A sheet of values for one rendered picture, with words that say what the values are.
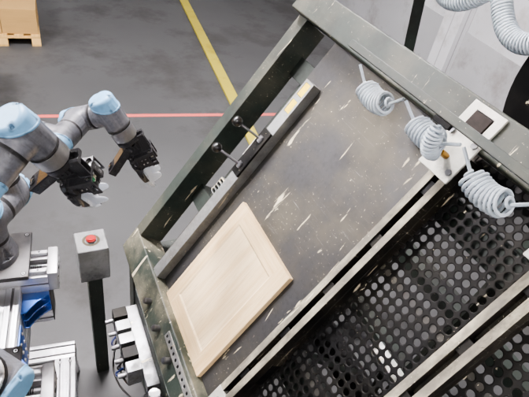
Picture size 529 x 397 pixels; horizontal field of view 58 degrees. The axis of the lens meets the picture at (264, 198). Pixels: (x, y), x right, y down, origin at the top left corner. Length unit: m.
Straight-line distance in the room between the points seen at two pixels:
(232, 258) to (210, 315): 0.21
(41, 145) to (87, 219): 2.54
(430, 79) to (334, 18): 0.46
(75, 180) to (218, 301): 0.74
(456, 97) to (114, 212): 2.77
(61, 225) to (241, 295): 2.13
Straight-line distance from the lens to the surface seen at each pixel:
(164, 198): 2.02
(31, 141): 1.01
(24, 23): 6.03
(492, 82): 5.61
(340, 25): 1.62
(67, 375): 2.52
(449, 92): 1.28
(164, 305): 1.85
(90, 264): 2.07
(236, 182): 1.73
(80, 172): 1.11
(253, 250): 1.60
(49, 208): 3.68
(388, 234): 1.24
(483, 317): 1.12
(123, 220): 3.52
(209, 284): 1.72
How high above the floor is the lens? 2.36
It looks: 38 degrees down
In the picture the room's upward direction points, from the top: 12 degrees clockwise
